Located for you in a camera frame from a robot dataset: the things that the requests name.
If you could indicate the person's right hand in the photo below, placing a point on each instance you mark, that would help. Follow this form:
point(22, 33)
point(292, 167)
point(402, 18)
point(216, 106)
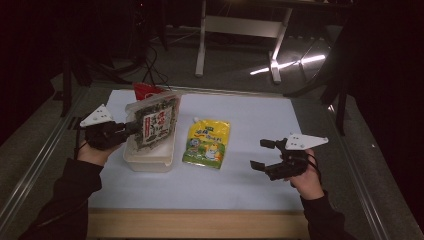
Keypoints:
point(308, 185)

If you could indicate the white metal table frame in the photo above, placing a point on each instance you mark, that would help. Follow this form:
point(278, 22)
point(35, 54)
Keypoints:
point(240, 26)

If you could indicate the light blue table mat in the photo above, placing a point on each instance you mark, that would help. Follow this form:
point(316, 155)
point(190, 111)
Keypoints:
point(216, 190)

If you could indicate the clear dried seaweed packet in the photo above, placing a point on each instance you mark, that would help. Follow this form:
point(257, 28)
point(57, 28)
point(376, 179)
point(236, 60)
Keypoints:
point(156, 123)

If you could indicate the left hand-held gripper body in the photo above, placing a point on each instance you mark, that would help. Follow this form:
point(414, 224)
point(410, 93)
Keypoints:
point(103, 135)

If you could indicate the black metal stand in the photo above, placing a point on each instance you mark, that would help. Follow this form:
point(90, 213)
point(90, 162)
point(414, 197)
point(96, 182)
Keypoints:
point(66, 90)
point(340, 113)

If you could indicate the person's left hand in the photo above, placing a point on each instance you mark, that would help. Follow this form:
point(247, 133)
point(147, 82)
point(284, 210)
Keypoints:
point(93, 155)

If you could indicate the white divided plastic container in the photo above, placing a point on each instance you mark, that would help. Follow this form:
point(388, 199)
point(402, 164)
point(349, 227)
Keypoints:
point(150, 160)

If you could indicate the metal floor rail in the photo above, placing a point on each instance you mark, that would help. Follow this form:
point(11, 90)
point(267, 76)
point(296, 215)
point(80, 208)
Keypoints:
point(33, 166)
point(356, 170)

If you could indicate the red seasoning packet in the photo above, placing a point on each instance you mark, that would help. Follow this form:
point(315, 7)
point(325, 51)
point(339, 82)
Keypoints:
point(145, 90)

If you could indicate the yellow spouted pouch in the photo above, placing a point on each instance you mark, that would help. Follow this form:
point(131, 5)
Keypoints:
point(206, 143)

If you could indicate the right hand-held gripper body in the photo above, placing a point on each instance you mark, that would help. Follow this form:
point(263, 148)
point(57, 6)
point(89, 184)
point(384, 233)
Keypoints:
point(293, 160)

